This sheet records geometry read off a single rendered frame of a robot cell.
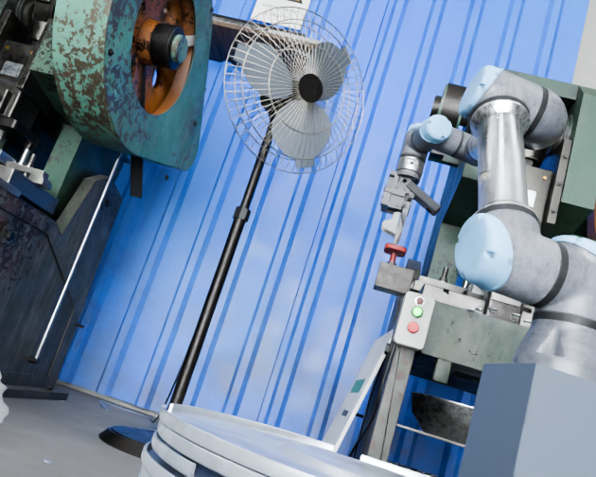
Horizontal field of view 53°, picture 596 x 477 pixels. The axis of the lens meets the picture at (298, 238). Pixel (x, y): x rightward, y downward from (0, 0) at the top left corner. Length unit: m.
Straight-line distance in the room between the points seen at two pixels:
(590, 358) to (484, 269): 0.21
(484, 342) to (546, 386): 0.70
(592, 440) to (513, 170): 0.46
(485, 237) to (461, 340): 0.69
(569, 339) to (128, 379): 2.44
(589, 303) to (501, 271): 0.15
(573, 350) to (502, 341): 0.66
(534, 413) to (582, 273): 0.24
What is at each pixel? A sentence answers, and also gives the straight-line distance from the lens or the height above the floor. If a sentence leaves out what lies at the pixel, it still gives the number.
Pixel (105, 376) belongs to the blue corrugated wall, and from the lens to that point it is 3.16.
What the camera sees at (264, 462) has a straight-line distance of 0.30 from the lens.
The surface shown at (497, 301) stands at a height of 0.70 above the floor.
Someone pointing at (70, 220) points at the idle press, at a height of 0.65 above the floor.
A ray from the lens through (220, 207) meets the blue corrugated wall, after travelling 3.20.
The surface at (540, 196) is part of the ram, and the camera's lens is 1.98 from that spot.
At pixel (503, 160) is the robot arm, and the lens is 1.16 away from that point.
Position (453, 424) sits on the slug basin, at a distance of 1.74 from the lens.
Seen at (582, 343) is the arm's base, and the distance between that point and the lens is 1.04.
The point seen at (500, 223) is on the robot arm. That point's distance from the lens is 1.01.
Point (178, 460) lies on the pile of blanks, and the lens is 0.35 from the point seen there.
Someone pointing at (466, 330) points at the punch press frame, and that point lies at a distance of 1.66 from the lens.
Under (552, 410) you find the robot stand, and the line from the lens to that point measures 0.98.
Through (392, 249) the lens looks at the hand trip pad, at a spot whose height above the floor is 0.75.
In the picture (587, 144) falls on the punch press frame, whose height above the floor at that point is 1.26.
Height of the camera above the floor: 0.30
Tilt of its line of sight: 14 degrees up
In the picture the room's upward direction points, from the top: 18 degrees clockwise
